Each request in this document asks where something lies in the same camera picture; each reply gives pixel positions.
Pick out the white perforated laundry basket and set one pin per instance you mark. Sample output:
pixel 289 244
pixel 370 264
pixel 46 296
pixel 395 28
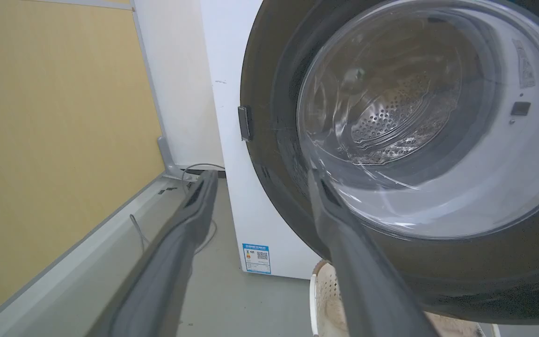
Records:
pixel 328 304

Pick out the white washing machine body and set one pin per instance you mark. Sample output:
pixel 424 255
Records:
pixel 236 187

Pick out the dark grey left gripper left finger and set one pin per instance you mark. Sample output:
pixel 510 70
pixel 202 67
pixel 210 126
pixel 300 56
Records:
pixel 166 271

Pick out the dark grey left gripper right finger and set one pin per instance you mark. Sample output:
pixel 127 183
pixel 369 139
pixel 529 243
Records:
pixel 367 281

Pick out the round washing machine door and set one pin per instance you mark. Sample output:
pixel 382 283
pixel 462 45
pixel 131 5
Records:
pixel 433 140

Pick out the blue energy label sticker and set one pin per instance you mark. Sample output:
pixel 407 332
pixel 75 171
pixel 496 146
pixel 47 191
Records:
pixel 256 258

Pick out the grey partition frame post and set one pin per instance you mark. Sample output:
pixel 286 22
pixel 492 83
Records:
pixel 166 154

